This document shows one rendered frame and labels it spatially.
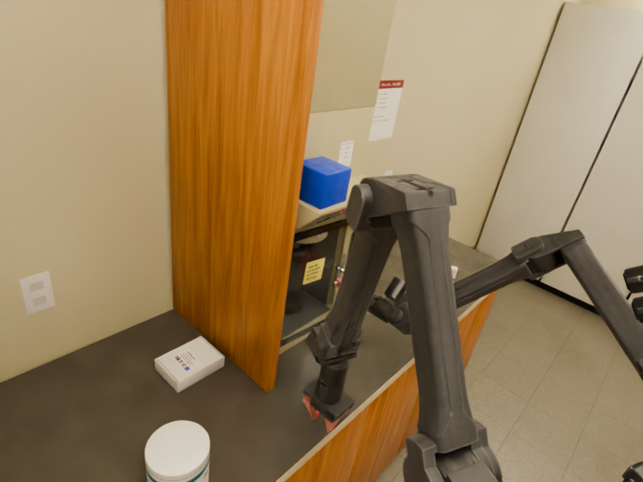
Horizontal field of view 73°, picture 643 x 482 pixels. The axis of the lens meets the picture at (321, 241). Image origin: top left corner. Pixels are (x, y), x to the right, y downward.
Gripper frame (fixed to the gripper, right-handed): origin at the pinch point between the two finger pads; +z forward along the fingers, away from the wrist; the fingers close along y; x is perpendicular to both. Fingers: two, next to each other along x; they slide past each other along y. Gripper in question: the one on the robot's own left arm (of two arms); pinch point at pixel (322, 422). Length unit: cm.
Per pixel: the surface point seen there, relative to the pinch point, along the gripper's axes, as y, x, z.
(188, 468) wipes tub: 11.3, 28.0, 1.1
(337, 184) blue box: 22, -20, -47
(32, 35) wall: 76, 24, -70
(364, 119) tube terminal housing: 33, -41, -58
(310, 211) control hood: 24.3, -13.9, -40.5
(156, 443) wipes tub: 20.5, 29.9, 1.0
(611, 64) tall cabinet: 29, -325, -77
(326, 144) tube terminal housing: 33, -27, -53
